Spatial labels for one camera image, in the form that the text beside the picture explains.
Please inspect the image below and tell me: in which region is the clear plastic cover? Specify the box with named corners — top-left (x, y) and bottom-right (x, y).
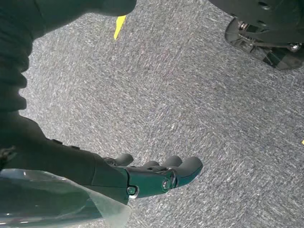
top-left (0, 168), bottom-right (131, 228)

